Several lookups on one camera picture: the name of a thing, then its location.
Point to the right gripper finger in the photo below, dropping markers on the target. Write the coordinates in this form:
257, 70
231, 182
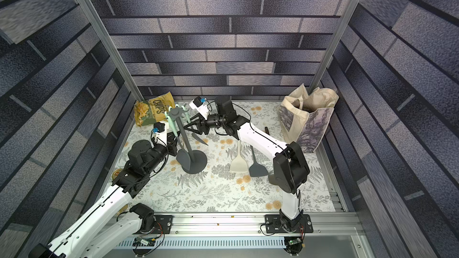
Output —
196, 119
193, 128

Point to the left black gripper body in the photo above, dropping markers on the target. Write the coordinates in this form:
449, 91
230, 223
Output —
171, 148

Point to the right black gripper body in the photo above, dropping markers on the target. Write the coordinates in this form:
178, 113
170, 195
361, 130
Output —
201, 125

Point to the green handle dark utensil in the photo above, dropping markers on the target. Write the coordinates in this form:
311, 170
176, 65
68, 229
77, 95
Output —
183, 156

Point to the green handle cream utensil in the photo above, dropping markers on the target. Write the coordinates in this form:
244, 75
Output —
172, 124

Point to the grey utensil rack stand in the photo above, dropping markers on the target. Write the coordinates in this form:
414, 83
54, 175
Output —
199, 159

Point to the wooden handle white spatula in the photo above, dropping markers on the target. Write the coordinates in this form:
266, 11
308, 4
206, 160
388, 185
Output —
239, 164

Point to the green handle grey turner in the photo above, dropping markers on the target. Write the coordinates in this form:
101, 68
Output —
256, 169

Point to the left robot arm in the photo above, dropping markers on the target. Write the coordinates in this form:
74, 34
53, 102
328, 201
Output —
87, 237

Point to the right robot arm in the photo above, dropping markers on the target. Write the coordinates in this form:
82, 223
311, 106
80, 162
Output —
290, 168

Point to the yellow chips bag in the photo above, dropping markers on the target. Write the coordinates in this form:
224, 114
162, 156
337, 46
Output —
149, 112

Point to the canvas tote bag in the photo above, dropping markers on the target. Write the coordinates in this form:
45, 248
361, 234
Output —
304, 117

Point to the left circuit board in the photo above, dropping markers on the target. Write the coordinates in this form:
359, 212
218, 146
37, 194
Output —
143, 242

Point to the circuit board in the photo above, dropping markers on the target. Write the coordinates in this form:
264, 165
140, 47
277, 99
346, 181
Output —
143, 242
293, 245

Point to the right circuit board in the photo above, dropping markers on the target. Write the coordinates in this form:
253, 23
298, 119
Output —
293, 245

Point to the green handle grey utensil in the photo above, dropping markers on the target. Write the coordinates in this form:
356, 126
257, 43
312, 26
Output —
199, 139

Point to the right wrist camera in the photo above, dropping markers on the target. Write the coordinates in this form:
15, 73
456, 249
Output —
200, 104

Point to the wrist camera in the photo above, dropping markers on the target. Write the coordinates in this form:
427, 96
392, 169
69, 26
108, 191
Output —
159, 133
200, 104

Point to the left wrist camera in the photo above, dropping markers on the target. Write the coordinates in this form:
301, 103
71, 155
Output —
159, 133

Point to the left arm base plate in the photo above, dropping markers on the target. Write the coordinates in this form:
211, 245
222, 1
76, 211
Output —
157, 224

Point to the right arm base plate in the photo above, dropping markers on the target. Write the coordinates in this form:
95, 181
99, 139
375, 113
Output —
279, 224

